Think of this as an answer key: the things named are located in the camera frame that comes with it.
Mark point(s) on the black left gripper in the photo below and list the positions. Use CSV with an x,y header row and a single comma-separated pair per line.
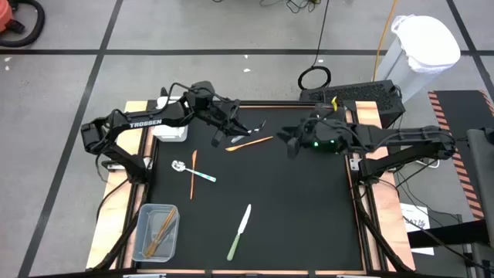
x,y
225,116

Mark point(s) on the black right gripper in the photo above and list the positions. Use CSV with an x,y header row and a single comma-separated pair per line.
x,y
308,125

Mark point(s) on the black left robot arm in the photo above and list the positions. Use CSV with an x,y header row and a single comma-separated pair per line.
x,y
146,123

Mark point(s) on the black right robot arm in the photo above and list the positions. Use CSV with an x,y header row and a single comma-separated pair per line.
x,y
405,135

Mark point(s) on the white plastic bin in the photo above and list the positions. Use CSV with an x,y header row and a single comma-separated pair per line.
x,y
170,133

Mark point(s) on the wooden knife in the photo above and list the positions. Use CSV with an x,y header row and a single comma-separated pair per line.
x,y
191,189

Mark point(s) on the black computer tower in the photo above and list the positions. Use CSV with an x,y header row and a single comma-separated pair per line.
x,y
366,96

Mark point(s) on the wooden utensil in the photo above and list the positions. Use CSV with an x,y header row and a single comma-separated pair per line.
x,y
164,228
157,240

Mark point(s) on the clear plastic bin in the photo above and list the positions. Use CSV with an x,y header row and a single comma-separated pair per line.
x,y
154,247

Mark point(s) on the white paper sheet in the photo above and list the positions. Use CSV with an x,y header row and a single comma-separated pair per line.
x,y
415,222

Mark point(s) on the bin with white bag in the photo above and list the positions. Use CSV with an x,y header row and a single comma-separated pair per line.
x,y
424,42

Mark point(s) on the black striped floor mat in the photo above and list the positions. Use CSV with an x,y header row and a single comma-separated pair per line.
x,y
459,112

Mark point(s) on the orange vacuum cleaner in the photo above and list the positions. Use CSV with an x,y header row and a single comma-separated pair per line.
x,y
5,15

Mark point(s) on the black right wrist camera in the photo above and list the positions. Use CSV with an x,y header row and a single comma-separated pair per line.
x,y
314,139

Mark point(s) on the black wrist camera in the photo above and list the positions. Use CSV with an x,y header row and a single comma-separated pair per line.
x,y
202,94
314,139

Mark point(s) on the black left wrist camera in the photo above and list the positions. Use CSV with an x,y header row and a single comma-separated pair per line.
x,y
202,94

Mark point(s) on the metal bracket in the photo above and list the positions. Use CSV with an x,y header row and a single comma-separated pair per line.
x,y
355,164

